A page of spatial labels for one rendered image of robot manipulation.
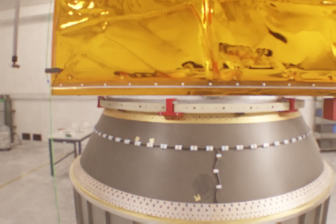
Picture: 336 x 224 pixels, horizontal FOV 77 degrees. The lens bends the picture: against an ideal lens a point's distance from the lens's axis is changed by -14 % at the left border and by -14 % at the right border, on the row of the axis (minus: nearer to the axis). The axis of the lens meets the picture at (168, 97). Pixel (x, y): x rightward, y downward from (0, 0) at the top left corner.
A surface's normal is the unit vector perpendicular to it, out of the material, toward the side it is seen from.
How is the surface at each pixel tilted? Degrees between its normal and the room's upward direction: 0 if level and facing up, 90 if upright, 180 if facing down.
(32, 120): 90
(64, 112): 90
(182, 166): 62
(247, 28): 87
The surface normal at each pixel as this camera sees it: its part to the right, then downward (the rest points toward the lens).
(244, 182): 0.09, -0.43
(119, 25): -0.08, -0.01
